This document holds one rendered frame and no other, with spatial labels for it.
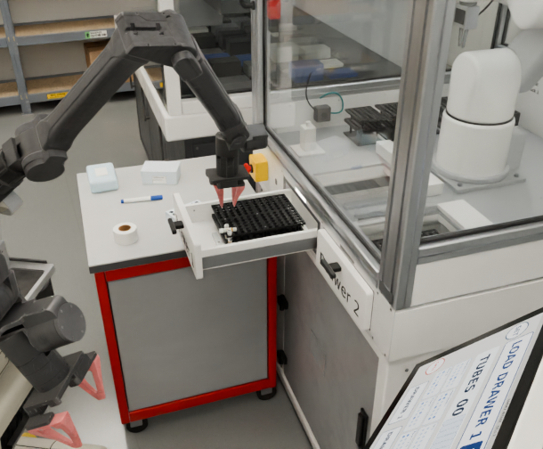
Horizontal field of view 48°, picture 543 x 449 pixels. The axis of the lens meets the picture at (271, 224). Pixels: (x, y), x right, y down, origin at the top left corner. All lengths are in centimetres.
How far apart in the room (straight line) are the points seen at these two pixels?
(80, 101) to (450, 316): 88
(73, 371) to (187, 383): 122
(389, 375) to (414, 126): 60
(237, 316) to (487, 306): 90
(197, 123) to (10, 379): 132
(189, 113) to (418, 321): 137
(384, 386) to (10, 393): 81
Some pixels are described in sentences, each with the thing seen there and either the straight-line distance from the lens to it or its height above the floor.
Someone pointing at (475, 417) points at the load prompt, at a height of 114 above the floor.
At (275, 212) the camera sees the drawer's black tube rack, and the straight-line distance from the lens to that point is 172.
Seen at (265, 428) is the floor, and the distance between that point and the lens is 231.
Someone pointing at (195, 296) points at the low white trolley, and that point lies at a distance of 196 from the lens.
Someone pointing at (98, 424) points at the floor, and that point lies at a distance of 241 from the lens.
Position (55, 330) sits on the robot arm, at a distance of 90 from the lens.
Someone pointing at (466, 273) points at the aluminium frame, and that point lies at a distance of 136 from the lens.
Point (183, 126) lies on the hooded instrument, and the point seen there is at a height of 86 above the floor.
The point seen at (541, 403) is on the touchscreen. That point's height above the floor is 118.
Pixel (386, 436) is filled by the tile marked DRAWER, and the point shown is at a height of 100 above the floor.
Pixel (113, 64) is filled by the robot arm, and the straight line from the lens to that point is 112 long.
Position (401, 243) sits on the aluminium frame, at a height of 111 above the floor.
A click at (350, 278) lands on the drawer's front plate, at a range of 145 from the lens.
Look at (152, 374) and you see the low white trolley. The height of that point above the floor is 28.
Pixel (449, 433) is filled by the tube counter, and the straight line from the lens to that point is 87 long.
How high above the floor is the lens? 176
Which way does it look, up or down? 31 degrees down
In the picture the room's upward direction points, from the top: straight up
